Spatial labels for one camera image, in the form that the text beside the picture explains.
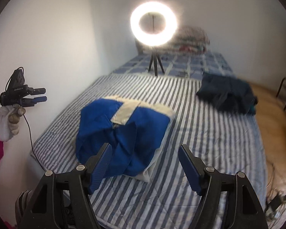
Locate beige and blue jacket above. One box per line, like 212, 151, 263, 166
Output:
75, 96, 176, 182

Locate dark navy folded garment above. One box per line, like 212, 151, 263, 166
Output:
196, 72, 258, 115

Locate black tripod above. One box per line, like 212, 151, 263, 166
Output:
148, 47, 165, 77

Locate checkered blue bed sheet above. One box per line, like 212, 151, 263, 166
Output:
113, 51, 234, 80

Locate folded floral comforter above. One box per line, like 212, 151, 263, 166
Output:
170, 25, 210, 55

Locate left gloved hand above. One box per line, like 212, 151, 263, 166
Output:
0, 104, 26, 142

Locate ring light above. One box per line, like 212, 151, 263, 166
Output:
130, 2, 178, 47

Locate striped blue white quilt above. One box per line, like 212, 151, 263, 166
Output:
33, 74, 267, 228

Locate floor cables and power strip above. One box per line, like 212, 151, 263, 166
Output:
264, 162, 286, 220

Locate grey striped trouser leg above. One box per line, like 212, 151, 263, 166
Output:
15, 190, 34, 228

